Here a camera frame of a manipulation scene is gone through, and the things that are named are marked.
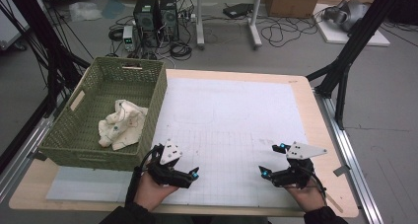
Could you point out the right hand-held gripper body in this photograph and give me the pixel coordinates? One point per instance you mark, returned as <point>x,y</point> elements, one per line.
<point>304,150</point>

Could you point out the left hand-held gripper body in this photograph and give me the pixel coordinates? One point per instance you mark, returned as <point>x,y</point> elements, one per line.
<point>171,153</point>

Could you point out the cream printed cloth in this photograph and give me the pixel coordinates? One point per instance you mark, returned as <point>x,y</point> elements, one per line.
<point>125,125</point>

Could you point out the green woven basket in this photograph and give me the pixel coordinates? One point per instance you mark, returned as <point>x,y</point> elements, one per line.
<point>82,148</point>

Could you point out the person's left hand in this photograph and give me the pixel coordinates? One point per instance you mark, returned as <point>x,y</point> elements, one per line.
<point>151,194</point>

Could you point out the person's right hand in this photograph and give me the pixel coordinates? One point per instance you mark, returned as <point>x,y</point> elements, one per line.
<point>309,199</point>

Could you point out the thin wooden stick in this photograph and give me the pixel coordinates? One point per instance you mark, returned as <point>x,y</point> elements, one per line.
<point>334,203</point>

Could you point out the white platform board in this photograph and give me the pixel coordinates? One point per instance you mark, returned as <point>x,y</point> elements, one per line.
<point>335,36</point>

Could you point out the small grey power supply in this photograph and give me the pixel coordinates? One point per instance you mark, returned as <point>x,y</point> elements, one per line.
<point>128,38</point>

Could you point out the black metal stand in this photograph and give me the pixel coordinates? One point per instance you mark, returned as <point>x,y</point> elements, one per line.
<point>358,36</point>
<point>49,53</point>

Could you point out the black computer tower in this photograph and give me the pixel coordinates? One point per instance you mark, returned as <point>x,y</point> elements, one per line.
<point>169,18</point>
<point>146,20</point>

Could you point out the white power strip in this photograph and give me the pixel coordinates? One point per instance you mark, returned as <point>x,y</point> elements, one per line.
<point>187,16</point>

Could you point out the grey robot head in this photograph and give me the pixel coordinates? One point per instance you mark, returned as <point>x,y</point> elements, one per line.
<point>348,15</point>

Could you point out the black flat device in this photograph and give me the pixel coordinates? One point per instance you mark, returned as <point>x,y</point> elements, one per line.
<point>237,10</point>

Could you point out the clear plastic bag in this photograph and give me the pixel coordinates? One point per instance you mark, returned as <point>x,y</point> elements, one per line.
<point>84,12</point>

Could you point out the white cabinet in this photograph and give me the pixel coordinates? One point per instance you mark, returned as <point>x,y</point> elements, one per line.
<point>11,23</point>

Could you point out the grey metal bracket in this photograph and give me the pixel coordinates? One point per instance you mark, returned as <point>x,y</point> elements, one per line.
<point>341,170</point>

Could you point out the aluminium rail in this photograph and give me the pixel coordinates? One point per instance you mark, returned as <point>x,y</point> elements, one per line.
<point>348,151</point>
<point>23,151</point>

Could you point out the white desk frame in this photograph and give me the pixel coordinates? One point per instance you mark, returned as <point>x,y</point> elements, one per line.
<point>200,23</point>

